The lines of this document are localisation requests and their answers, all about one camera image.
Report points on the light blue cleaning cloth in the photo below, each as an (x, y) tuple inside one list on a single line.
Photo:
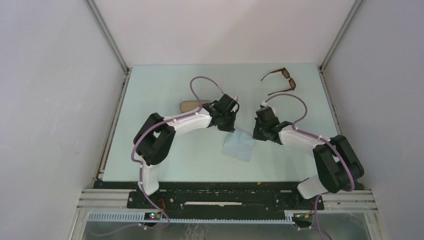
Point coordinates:
[(239, 145)]

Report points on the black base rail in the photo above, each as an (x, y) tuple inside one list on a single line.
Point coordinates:
[(225, 200)]

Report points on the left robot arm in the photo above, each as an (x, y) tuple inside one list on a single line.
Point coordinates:
[(153, 141)]

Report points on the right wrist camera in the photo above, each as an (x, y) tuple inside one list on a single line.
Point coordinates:
[(264, 104)]

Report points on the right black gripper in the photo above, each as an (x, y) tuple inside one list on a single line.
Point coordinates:
[(256, 135)]

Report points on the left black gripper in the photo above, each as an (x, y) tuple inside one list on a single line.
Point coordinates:
[(230, 127)]

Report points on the black glasses case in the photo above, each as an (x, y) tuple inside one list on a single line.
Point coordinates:
[(192, 105)]

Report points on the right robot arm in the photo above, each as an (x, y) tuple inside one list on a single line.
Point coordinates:
[(337, 165)]

